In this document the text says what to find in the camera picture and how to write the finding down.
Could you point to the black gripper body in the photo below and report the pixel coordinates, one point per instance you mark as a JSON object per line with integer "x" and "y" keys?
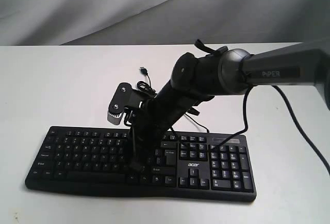
{"x": 151, "y": 121}

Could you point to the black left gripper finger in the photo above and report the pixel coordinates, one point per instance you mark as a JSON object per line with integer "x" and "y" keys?
{"x": 135, "y": 162}

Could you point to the dark grey Piper robot arm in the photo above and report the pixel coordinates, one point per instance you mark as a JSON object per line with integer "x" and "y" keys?
{"x": 224, "y": 72}

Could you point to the black acer keyboard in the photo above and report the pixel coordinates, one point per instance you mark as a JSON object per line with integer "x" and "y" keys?
{"x": 95, "y": 162}

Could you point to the grey backdrop cloth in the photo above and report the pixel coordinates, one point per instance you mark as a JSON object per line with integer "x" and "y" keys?
{"x": 137, "y": 22}

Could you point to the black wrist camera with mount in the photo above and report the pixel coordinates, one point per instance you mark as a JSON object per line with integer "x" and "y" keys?
{"x": 127, "y": 99}

